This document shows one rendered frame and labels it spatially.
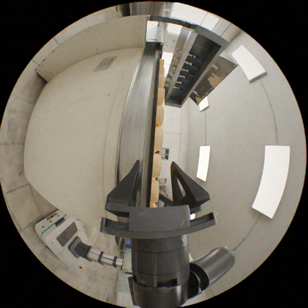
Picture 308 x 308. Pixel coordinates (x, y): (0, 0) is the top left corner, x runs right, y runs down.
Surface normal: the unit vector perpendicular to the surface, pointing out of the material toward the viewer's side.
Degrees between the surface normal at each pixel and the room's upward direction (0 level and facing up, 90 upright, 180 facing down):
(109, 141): 90
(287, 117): 180
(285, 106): 180
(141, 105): 90
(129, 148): 90
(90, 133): 90
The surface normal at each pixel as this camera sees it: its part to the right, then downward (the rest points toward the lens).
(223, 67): -0.48, 0.87
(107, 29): -0.07, 1.00
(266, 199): -0.99, -0.07
